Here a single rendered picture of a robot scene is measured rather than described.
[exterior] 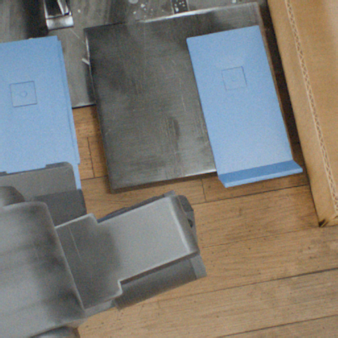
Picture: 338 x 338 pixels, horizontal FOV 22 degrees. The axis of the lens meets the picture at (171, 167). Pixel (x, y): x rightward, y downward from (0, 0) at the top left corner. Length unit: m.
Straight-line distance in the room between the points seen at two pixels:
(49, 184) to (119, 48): 0.26
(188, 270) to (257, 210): 0.30
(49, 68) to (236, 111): 0.18
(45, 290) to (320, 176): 0.39
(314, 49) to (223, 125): 0.13
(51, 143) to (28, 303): 0.31
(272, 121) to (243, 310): 0.17
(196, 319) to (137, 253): 0.31
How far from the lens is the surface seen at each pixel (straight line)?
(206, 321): 0.80
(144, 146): 0.81
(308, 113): 0.79
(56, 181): 0.62
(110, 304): 0.53
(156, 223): 0.51
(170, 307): 0.80
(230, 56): 0.84
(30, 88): 0.76
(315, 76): 0.86
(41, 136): 0.74
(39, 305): 0.45
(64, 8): 0.78
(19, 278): 0.45
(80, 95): 0.85
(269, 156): 0.81
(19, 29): 0.88
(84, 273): 0.51
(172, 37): 0.85
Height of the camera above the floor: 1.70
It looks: 75 degrees down
